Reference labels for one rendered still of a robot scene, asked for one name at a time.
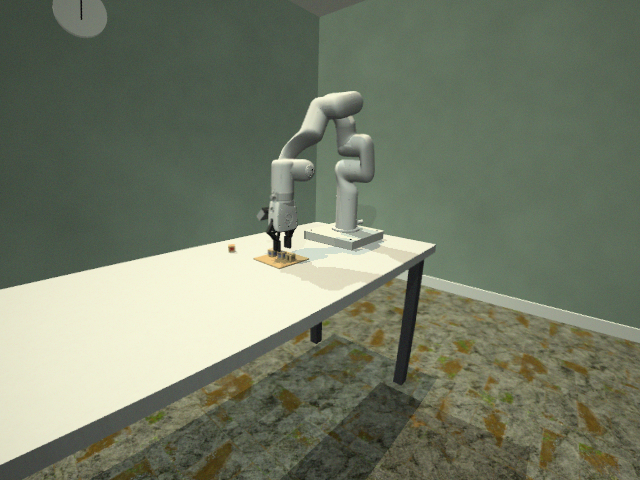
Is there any tan flat mat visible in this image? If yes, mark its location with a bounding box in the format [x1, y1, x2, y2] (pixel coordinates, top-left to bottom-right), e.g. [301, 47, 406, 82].
[253, 254, 309, 269]

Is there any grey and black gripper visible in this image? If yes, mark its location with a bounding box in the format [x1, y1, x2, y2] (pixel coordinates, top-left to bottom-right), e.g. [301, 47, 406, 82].
[266, 200, 297, 252]

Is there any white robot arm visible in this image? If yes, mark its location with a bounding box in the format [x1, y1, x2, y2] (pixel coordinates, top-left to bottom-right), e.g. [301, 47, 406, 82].
[270, 91, 375, 233]

